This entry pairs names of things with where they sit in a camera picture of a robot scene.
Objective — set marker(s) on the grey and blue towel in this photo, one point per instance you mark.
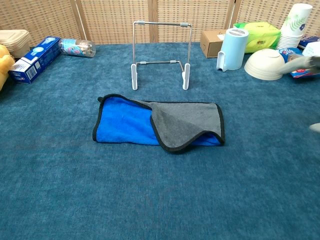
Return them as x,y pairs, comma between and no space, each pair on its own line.
125,125

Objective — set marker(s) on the yellow plush toy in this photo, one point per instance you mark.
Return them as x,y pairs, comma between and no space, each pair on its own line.
4,65

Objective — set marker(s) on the blue cookie snack bag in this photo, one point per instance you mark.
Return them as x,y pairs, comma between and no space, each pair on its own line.
287,52

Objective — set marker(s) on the beige lunch box stack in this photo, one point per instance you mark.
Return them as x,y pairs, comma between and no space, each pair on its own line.
15,40

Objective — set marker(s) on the stack of paper cups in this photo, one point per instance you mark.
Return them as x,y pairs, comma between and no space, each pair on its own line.
295,25

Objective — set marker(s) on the white stapler box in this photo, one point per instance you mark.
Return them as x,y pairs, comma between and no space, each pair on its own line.
312,50

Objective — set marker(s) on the blue toothpaste box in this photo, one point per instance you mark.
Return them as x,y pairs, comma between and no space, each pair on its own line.
35,60

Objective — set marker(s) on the metal rack with white feet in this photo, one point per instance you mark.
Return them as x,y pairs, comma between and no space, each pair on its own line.
134,75

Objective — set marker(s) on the green tissue pack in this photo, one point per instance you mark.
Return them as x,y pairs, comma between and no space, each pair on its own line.
262,37

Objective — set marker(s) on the light blue cylindrical cup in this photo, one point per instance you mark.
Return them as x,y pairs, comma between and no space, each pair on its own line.
235,50

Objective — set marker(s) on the wicker folding screen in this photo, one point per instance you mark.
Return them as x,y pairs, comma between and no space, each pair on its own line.
112,20

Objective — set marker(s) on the teal table carpet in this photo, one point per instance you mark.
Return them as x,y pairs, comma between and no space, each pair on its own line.
175,200

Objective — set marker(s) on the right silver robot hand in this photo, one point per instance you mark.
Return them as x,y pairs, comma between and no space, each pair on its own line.
300,64

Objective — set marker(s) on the brown cardboard box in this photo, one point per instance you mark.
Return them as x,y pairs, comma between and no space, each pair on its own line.
210,43

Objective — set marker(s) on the cream bowl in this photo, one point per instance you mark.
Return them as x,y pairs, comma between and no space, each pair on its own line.
262,65

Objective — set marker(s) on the clear bottle with blue label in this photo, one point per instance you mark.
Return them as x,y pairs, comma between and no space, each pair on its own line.
77,47

